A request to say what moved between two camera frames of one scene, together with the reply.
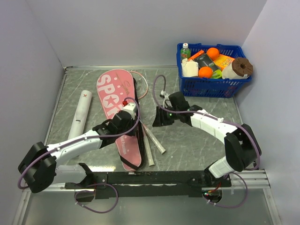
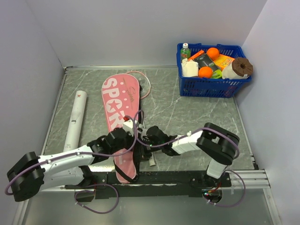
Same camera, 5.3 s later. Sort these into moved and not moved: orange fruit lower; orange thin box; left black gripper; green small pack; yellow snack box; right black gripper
Moved: left black gripper; right black gripper
Not moved: green small pack; yellow snack box; orange fruit lower; orange thin box
